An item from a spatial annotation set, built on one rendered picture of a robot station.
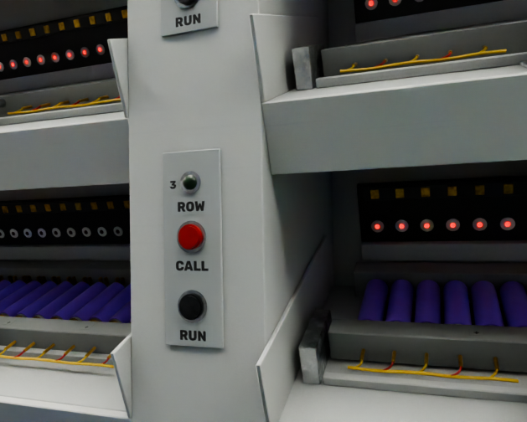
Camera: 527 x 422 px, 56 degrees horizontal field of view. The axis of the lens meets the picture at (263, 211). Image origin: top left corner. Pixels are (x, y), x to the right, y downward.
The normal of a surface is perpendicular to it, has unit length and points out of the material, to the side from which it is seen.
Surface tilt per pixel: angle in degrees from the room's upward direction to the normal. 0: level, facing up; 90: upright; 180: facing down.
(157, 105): 90
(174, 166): 90
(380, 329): 21
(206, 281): 90
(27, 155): 111
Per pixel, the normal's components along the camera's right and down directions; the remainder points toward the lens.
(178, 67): -0.34, -0.03
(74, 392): -0.15, -0.94
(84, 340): -0.31, 0.33
